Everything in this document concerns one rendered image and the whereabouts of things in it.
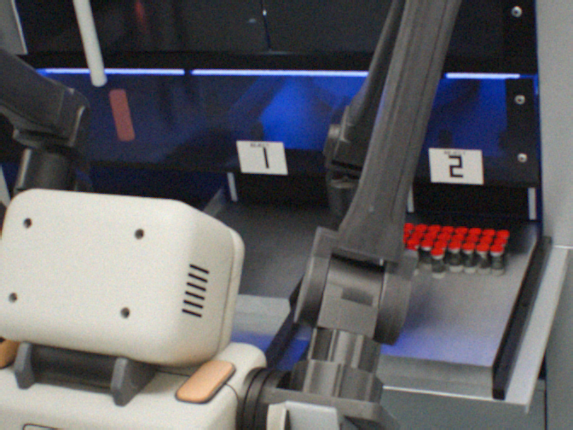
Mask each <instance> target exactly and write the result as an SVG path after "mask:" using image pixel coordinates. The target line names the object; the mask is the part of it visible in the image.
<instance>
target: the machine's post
mask: <svg viewBox="0 0 573 430"><path fill-rule="evenodd" d="M535 23H536V36H537V68H538V99H539V131H540V162H541V223H542V235H549V236H551V237H552V247H568V248H569V249H570V259H569V263H568V265H567V270H566V273H565V277H564V282H563V286H562V288H561V292H560V295H559V302H558V305H556V309H555V312H554V315H553V320H552V325H551V328H550V332H549V335H548V338H547V343H546V378H547V430H573V0H535Z"/></svg>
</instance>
